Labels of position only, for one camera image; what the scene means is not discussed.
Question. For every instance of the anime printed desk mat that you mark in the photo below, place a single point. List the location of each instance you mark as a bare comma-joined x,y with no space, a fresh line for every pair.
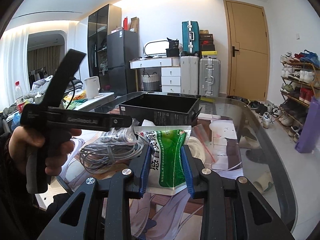
166,210

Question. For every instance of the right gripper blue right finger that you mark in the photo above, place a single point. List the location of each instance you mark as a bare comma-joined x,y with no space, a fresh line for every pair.
188,166

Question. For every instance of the white electric kettle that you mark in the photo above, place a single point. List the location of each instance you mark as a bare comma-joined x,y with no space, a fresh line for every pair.
92,86

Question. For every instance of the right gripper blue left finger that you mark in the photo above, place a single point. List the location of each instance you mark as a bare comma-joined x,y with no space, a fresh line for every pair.
145,162

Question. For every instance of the white drawer desk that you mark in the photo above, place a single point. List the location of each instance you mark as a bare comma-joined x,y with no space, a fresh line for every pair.
168,68

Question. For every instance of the stacked shoe boxes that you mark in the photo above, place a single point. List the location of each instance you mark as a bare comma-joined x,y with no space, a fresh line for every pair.
207,46

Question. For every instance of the silver suitcase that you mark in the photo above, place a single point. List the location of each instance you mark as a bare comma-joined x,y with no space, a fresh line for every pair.
209,77

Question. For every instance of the teal suitcase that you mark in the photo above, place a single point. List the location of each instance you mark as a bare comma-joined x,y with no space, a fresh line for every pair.
191,37

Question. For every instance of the black glass cabinet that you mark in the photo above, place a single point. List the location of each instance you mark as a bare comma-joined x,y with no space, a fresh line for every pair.
100,25

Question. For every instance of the person's left hand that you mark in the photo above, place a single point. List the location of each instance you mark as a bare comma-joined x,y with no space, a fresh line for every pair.
23,138

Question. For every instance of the woven laundry basket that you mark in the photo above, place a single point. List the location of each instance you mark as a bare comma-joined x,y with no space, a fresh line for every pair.
151,82

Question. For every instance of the black refrigerator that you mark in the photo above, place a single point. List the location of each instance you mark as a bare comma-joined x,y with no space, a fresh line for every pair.
122,48

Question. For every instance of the wooden door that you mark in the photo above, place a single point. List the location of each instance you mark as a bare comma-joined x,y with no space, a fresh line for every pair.
248,50

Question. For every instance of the oval black-framed mirror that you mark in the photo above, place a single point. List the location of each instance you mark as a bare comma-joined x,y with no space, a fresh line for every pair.
156,48

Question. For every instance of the white suitcase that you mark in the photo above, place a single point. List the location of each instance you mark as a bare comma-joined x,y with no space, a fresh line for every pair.
189,75

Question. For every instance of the black cardboard box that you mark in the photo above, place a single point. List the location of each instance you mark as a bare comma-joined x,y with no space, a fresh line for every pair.
163,110

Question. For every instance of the plastic water bottle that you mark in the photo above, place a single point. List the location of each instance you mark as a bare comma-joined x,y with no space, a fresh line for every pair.
19,97

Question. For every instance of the wooden shoe rack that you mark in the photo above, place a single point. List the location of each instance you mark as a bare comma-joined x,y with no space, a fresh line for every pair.
300,76

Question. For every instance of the purple paper bag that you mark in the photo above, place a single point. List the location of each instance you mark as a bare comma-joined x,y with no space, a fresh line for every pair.
310,132

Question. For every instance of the green white snack packet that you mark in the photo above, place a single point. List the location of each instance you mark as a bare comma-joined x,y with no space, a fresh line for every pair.
166,173

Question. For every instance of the black handbag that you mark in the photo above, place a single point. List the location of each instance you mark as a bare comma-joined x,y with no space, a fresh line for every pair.
173,50

